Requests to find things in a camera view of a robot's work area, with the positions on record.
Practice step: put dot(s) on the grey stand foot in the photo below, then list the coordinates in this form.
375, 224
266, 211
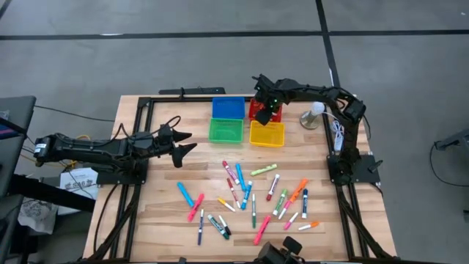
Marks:
458, 138

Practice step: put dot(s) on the small pink white marker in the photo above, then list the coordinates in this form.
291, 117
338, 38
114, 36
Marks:
291, 220

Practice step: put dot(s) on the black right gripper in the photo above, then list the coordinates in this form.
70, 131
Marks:
264, 117

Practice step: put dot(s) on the blue highlighter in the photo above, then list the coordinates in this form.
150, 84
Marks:
185, 194

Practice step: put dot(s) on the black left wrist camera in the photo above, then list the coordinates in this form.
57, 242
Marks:
166, 132

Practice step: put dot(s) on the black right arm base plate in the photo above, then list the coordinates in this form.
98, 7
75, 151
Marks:
366, 172

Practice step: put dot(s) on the light blue white-label marker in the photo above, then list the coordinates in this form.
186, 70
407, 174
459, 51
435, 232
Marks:
246, 195

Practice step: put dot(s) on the white printed paper sheet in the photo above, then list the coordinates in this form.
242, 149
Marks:
78, 183

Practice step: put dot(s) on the blue plastic basket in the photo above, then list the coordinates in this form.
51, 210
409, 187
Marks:
228, 107

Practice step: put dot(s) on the small orange white marker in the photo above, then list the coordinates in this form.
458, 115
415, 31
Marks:
308, 226

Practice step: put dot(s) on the yellow plastic basket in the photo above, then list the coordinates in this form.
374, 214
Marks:
267, 135

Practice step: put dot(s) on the pink highlighter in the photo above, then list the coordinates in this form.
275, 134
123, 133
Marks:
196, 207
262, 230

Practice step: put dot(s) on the white bulb lamp brass base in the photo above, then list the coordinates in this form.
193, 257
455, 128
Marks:
317, 107

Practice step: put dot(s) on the green plastic basket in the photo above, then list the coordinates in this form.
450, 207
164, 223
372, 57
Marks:
226, 131

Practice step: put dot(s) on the black beam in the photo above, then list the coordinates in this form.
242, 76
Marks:
55, 192

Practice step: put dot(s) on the thick dark green marker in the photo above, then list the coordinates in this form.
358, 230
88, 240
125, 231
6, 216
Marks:
218, 226

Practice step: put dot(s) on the black camera device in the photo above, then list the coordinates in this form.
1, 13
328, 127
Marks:
273, 254

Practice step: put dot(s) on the green cap white-label marker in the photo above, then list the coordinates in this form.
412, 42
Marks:
280, 202

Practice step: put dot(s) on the crumpled white bag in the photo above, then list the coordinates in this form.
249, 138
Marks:
36, 216

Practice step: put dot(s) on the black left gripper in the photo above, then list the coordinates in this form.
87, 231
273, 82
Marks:
161, 150

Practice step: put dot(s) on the red plastic basket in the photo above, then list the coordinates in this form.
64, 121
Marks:
252, 111

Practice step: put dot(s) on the navy blue white-label marker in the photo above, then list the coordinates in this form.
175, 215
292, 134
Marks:
305, 203

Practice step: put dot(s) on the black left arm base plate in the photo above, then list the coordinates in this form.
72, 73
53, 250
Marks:
110, 179

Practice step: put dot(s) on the black aluminium table frame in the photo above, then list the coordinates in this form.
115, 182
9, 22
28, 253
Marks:
183, 99

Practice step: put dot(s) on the light green highlighter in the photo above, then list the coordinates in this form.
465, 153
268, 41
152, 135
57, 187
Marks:
264, 169

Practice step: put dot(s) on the slim light blue marker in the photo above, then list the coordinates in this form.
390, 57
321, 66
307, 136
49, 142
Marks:
240, 177

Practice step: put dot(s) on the grey desk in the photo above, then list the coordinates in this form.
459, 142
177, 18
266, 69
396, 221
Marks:
14, 117

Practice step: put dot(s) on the slim green marker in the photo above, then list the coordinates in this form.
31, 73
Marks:
253, 212

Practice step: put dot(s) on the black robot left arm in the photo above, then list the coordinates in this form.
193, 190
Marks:
91, 148

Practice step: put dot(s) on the slim white blue-label pen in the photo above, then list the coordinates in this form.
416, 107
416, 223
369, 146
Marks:
200, 227

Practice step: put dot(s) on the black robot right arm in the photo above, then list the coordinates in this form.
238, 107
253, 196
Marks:
311, 91

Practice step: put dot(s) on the black power strip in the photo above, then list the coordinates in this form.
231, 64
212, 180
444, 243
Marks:
198, 90

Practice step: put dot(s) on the slim red Expo marker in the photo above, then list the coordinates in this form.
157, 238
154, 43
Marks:
233, 191

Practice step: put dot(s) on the yellow cap white marker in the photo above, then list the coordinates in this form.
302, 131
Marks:
226, 204

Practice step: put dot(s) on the red cap white marker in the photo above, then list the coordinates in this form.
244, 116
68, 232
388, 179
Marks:
273, 186

